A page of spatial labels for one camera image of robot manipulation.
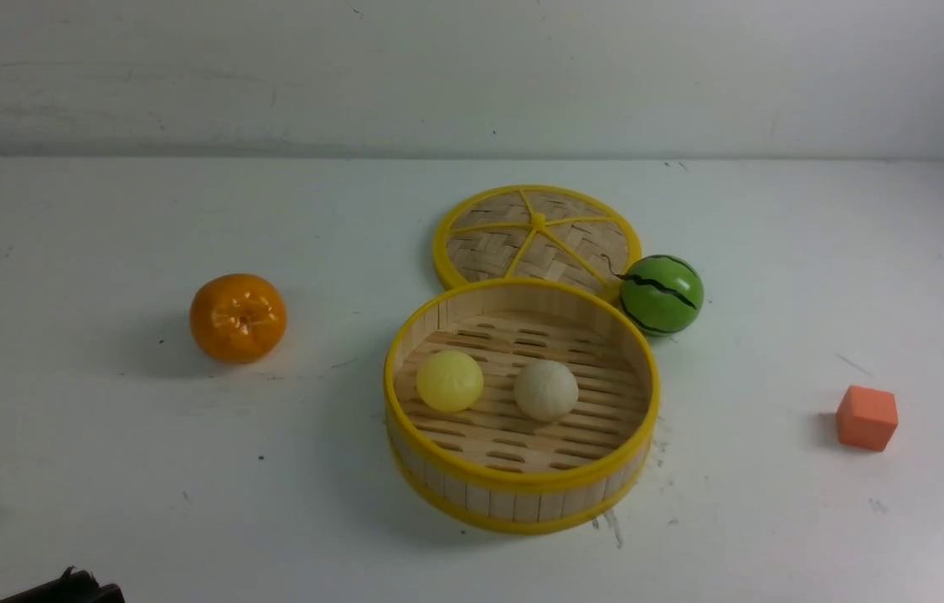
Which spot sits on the yellow toy bun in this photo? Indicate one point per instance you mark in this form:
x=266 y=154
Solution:
x=449 y=381

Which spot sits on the white toy bun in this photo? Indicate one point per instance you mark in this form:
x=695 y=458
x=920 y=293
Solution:
x=546 y=390

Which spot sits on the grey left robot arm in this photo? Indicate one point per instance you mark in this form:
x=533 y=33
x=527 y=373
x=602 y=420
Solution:
x=73 y=585

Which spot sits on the woven bamboo steamer lid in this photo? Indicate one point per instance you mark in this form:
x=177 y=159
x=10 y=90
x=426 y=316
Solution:
x=535 y=232

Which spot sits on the bamboo steamer tray yellow rim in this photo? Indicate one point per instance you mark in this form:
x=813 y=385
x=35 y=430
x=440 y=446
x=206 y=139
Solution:
x=493 y=466

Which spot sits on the green toy watermelon ball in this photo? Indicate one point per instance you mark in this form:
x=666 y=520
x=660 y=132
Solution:
x=661 y=294

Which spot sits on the orange toy tangerine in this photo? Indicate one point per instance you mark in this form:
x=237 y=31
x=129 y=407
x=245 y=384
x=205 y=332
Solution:
x=237 y=318

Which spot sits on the orange foam cube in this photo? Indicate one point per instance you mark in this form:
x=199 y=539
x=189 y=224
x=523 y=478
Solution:
x=866 y=418

